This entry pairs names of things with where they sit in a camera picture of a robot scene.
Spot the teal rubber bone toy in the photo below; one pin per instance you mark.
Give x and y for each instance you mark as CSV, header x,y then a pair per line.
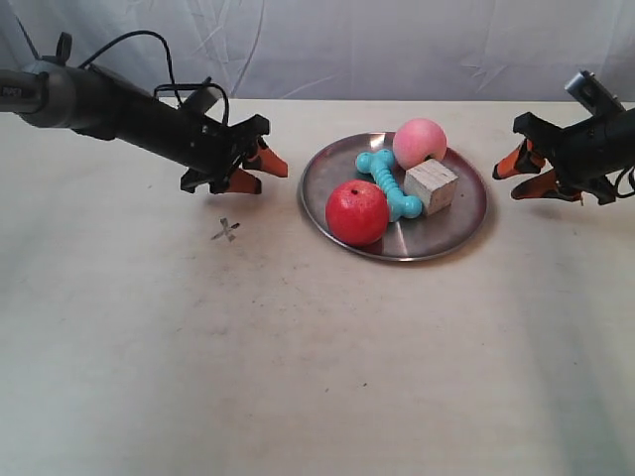
x,y
379,165

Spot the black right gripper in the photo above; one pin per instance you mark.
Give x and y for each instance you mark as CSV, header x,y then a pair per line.
x,y
592,156

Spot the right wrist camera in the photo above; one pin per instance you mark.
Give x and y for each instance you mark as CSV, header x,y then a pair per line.
x,y
588,91

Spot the red toy apple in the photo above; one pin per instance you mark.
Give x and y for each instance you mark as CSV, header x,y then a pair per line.
x,y
357,213

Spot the wooden cube block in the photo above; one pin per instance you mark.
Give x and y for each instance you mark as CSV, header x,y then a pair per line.
x,y
432,183

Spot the white backdrop cloth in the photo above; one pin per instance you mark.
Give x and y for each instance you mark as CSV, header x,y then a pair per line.
x,y
369,50

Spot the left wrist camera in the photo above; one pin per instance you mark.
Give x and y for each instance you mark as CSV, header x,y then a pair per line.
x,y
200,100

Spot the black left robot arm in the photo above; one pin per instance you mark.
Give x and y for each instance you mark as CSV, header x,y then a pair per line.
x,y
171,121

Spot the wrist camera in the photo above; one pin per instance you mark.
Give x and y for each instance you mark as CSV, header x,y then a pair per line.
x,y
200,100
588,91

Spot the round metal plate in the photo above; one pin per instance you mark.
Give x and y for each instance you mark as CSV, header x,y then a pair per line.
x,y
408,240

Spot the pink toy peach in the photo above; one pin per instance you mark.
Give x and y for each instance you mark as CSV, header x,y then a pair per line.
x,y
417,141

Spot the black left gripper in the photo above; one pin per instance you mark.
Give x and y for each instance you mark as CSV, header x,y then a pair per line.
x,y
224,150

